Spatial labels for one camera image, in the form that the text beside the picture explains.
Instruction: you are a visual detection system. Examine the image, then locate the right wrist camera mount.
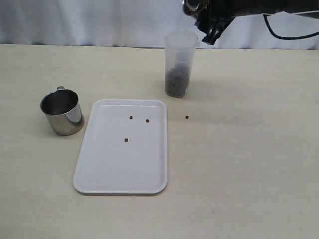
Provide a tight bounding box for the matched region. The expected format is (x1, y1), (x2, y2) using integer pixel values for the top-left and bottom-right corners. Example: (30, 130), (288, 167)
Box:
(195, 9), (235, 45)

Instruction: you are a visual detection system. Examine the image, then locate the white curtain backdrop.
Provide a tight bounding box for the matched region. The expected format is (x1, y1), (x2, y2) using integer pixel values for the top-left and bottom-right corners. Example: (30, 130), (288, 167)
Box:
(0, 0), (319, 49)

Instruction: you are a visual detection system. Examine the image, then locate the clear plastic tall container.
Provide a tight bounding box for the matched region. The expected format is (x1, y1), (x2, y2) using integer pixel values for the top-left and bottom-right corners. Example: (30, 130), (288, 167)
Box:
(165, 29), (198, 98)

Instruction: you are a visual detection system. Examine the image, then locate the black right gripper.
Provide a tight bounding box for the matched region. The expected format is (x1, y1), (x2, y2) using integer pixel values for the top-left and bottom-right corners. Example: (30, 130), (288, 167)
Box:
(207, 0), (274, 19)

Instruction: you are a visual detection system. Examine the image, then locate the white plastic tray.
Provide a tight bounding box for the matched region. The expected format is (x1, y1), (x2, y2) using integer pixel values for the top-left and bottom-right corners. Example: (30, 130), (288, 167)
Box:
(73, 99), (168, 195)

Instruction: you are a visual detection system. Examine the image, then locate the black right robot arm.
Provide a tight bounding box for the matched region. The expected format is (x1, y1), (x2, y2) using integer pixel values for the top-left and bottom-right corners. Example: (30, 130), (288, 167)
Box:
(208, 0), (319, 19)

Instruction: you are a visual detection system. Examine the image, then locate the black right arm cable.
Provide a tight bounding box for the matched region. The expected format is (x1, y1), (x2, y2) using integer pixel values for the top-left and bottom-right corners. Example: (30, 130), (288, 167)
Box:
(263, 13), (319, 40)

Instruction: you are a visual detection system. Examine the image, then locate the steel mug with kibble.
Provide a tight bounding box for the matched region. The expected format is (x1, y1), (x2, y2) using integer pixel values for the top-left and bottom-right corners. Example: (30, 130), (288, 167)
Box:
(182, 0), (209, 16)

